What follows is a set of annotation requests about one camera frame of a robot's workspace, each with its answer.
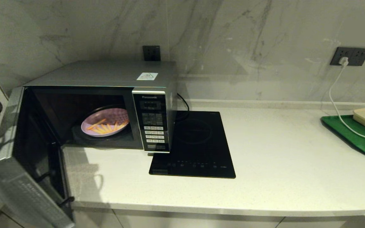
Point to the purple round plate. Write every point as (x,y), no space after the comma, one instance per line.
(112,114)

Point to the black glass microwave door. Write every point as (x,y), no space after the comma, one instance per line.
(27,164)

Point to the silver Panasonic microwave oven body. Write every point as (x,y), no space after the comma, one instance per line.
(106,72)

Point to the black induction cooktop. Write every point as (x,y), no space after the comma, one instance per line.
(201,139)

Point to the grey cabinet under counter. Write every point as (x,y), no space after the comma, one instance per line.
(185,221)

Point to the white power plug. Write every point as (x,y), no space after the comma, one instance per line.
(343,61)

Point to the small dark wall socket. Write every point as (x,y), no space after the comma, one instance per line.
(151,53)

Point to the wide dark wall socket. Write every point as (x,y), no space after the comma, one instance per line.
(358,56)

